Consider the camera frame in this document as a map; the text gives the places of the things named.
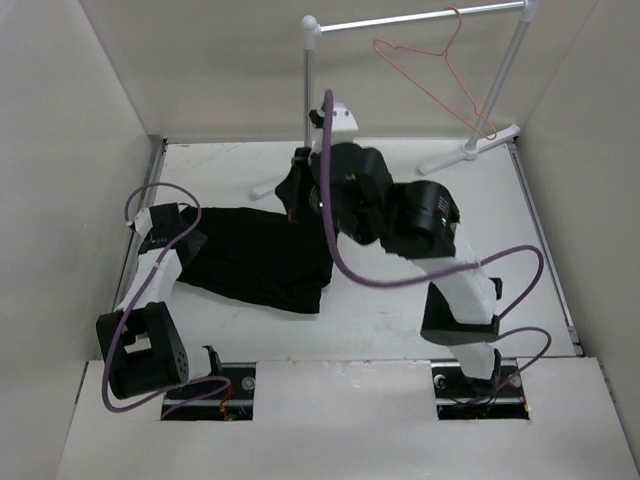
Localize pink wire hanger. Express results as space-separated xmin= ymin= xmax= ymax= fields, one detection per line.
xmin=372 ymin=6 xmax=498 ymax=140

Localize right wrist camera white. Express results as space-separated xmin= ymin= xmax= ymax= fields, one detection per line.
xmin=308 ymin=102 xmax=359 ymax=145

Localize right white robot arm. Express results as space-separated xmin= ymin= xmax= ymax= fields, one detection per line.
xmin=276 ymin=143 xmax=502 ymax=396

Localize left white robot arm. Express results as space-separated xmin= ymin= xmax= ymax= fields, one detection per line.
xmin=96 ymin=203 xmax=207 ymax=400

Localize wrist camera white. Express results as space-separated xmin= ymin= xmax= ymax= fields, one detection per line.
xmin=308 ymin=102 xmax=359 ymax=145
xmin=126 ymin=208 xmax=153 ymax=238

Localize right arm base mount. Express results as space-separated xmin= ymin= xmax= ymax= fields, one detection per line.
xmin=432 ymin=362 xmax=530 ymax=420

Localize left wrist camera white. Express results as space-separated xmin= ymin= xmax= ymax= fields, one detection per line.
xmin=126 ymin=208 xmax=153 ymax=238

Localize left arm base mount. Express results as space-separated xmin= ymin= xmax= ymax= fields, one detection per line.
xmin=160 ymin=363 xmax=256 ymax=422

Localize black trousers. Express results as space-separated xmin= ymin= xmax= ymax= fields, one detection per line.
xmin=179 ymin=170 xmax=333 ymax=315

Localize white clothes rack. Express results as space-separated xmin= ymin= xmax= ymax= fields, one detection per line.
xmin=251 ymin=0 xmax=541 ymax=200

